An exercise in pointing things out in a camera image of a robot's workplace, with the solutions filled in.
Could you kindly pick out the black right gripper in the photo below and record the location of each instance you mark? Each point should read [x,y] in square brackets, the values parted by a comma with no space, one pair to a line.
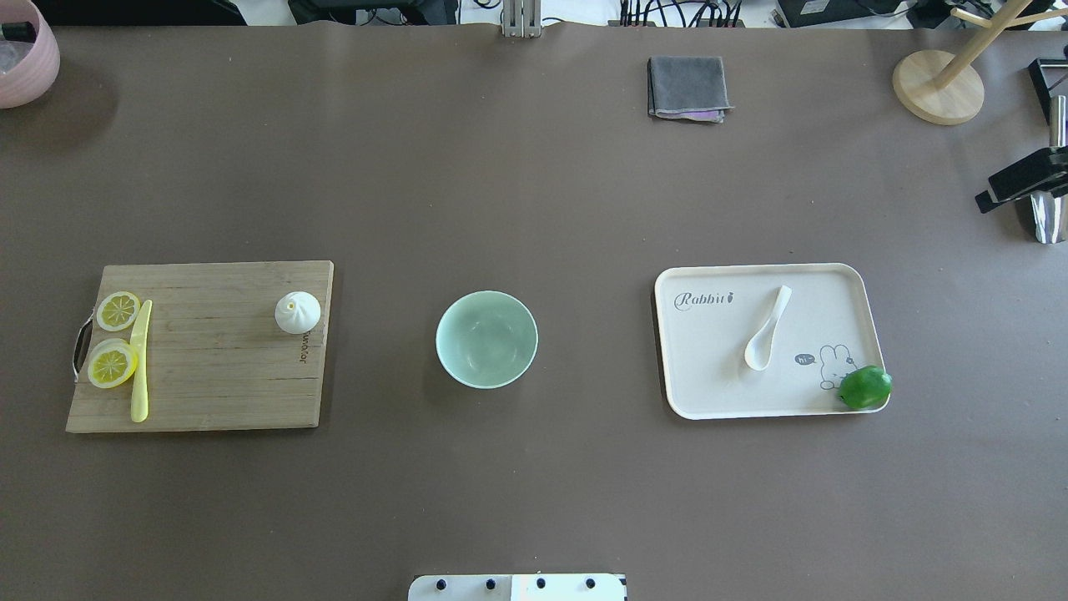
[1025,182]

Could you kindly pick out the white ceramic spoon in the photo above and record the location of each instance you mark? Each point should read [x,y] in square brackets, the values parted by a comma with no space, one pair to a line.
[758,349]

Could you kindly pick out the light green bowl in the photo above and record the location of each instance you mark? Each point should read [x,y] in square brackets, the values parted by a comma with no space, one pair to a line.
[487,339]

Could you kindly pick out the white steamed bun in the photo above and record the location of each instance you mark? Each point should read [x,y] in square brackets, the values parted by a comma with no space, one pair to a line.
[298,312]

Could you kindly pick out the pink bowl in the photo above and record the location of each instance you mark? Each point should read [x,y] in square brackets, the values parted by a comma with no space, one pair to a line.
[32,75]

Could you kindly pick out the metal scoop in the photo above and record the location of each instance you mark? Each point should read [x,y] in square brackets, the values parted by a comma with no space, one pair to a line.
[1048,200]

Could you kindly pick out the wooden mug tree stand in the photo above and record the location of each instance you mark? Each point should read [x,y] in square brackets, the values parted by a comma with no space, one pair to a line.
[942,88]

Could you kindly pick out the green lime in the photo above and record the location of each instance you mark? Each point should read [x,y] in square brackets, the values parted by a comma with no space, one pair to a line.
[868,387]

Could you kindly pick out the grey folded cloth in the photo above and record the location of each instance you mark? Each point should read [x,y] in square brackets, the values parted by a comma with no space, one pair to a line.
[687,87]

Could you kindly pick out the beige rabbit tray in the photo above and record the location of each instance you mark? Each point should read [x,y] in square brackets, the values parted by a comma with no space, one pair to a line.
[706,314]

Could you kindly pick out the wooden cutting board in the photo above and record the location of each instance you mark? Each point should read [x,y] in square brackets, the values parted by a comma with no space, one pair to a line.
[216,358]

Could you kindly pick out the yellow plastic knife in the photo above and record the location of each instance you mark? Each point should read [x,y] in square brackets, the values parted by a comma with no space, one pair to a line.
[139,404]

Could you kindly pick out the upper lemon slice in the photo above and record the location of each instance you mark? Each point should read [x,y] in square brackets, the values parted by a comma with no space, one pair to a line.
[117,311]

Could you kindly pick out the lemon slice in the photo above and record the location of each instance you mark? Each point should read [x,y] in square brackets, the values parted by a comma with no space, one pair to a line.
[117,311]
[111,363]

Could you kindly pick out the lower lemon slice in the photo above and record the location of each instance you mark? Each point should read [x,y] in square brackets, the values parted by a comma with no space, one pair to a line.
[111,363]

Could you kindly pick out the aluminium frame post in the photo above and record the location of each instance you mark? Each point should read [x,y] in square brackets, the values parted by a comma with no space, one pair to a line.
[521,18]

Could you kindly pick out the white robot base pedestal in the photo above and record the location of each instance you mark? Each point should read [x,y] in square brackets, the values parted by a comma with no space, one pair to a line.
[520,586]

